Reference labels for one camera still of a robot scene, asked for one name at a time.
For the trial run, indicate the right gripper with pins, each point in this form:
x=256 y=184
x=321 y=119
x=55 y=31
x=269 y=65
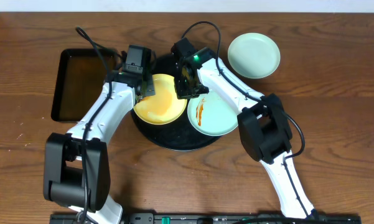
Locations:
x=182 y=94

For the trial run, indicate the yellow plate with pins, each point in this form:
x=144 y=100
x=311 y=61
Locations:
x=164 y=107

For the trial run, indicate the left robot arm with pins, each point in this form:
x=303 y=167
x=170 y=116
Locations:
x=76 y=169

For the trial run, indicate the light green plate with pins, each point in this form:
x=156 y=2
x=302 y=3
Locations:
x=210 y=115
x=254 y=55

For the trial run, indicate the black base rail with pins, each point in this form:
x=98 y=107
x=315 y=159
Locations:
x=150 y=218

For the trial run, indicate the black rectangular water tray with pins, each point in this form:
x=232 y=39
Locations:
x=80 y=78

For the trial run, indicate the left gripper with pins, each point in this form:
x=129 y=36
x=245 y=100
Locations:
x=144 y=90

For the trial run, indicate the round black tray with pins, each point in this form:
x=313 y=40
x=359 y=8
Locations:
x=180 y=134

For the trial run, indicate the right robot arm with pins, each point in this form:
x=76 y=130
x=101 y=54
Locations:
x=264 y=126

